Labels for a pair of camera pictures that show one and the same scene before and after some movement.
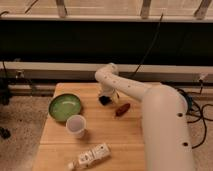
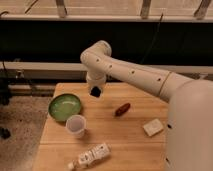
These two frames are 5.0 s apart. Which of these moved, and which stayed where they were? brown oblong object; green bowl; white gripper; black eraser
Moved: white gripper; black eraser
Stayed: brown oblong object; green bowl
